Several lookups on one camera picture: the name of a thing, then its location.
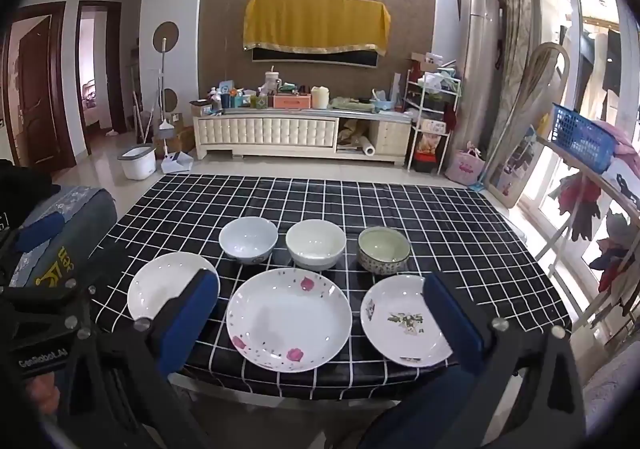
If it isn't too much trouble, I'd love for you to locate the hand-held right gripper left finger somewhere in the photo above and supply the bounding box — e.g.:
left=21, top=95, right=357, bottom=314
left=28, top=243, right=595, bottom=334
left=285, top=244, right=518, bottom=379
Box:
left=62, top=270, right=220, bottom=449

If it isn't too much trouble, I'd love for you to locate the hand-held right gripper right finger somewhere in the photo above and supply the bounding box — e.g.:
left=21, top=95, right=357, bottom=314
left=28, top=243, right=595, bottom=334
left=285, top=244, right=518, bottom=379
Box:
left=423, top=272, right=588, bottom=449

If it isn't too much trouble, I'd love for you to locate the blue plastic basket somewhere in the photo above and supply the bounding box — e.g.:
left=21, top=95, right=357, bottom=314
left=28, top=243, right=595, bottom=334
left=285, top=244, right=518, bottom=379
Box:
left=551, top=103, right=618, bottom=161

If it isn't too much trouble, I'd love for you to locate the cream white bowl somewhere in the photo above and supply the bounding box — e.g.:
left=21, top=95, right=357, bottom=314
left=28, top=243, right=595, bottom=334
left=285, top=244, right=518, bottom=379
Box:
left=285, top=219, right=347, bottom=271

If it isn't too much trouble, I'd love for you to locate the white dustpan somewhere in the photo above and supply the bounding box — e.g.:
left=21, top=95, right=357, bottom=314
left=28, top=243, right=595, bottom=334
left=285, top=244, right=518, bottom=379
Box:
left=160, top=152, right=193, bottom=175

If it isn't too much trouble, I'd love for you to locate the white mop bucket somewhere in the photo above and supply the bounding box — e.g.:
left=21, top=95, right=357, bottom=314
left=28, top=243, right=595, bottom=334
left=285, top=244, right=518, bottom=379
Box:
left=118, top=143, right=156, bottom=181

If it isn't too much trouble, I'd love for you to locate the dark wooden door frame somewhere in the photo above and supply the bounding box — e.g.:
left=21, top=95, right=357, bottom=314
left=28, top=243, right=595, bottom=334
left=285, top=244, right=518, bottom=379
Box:
left=75, top=0, right=128, bottom=155

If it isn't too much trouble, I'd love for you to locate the clothes drying rack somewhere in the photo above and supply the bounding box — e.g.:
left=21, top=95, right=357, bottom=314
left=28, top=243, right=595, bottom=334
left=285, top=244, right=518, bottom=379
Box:
left=530, top=126, right=640, bottom=330

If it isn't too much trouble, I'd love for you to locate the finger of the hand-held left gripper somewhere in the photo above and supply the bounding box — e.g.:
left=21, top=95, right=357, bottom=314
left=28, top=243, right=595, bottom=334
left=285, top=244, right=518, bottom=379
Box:
left=0, top=248, right=131, bottom=305
left=0, top=214, right=66, bottom=275

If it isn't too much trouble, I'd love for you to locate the grey sofa with blue cloth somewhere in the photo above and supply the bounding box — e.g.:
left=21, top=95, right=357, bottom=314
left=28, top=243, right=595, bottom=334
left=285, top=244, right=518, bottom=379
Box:
left=0, top=184, right=118, bottom=287

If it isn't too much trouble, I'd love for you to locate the black checked tablecloth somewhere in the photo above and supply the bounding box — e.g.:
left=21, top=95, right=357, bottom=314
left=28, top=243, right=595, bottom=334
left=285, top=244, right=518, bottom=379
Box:
left=92, top=173, right=573, bottom=402

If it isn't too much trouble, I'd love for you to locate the silver tower air conditioner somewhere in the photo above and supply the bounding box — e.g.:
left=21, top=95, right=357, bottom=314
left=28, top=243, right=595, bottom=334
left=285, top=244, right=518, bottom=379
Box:
left=459, top=0, right=503, bottom=165

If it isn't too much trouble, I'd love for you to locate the orange storage box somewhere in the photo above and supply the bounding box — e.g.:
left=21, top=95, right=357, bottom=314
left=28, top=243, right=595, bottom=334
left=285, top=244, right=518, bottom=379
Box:
left=272, top=94, right=312, bottom=110

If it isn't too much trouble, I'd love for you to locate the green patterned bowl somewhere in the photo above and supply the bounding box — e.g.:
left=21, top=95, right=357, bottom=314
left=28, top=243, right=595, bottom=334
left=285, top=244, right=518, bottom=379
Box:
left=357, top=226, right=411, bottom=276

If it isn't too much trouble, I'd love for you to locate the plain white plate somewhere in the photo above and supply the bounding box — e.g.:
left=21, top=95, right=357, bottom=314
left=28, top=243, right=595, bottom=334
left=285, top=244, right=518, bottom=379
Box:
left=127, top=252, right=219, bottom=322

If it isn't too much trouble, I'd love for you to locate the cardboard box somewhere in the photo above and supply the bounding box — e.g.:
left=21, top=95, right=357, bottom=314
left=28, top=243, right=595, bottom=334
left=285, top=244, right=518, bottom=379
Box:
left=152, top=124, right=196, bottom=155

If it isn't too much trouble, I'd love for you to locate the red hanging garment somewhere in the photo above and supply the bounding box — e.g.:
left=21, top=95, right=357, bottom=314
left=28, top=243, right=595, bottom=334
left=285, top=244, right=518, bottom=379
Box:
left=557, top=174, right=596, bottom=240

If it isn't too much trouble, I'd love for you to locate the white bowl with printed outside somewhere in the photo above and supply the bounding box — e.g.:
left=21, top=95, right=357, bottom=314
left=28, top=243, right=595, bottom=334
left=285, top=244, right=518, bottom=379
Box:
left=219, top=216, right=279, bottom=265

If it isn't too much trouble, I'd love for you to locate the beige patterned curtain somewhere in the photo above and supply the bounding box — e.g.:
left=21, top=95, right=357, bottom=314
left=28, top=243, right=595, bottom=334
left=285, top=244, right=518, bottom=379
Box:
left=495, top=0, right=533, bottom=165

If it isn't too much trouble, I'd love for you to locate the person's left hand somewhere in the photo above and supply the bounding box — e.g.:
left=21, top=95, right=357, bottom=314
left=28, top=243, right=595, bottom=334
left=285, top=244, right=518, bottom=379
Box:
left=22, top=371, right=58, bottom=415

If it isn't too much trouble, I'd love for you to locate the dark wooden door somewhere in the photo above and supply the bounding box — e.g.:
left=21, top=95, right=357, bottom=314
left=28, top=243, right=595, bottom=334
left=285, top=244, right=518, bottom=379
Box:
left=12, top=16, right=63, bottom=165

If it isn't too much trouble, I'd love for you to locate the folded beige lounge chair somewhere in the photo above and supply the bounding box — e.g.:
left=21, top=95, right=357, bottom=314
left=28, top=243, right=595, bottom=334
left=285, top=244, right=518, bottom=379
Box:
left=482, top=42, right=571, bottom=207

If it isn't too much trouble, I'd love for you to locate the white metal shelf rack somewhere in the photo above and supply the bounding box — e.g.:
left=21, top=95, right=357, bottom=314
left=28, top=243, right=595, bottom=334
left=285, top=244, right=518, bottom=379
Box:
left=404, top=62, right=462, bottom=175

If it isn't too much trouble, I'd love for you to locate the cream tufted TV cabinet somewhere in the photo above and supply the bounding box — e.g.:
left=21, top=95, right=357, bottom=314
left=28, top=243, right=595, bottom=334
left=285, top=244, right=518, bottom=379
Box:
left=192, top=106, right=413, bottom=167

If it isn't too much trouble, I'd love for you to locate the green folded cloth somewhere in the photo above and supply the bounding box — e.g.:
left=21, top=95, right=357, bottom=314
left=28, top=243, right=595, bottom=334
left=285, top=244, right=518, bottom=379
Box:
left=330, top=96, right=373, bottom=110

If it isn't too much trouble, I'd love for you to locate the black cloth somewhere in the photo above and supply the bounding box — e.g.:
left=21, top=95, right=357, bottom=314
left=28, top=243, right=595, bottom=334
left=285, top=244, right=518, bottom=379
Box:
left=0, top=162, right=61, bottom=230

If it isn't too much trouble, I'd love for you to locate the wall television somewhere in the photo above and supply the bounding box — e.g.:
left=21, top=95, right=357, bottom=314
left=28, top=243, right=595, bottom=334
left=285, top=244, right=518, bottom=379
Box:
left=251, top=46, right=378, bottom=69

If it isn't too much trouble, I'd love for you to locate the pink bag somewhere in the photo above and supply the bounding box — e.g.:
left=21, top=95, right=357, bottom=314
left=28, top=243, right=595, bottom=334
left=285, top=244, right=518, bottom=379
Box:
left=445, top=142, right=486, bottom=185

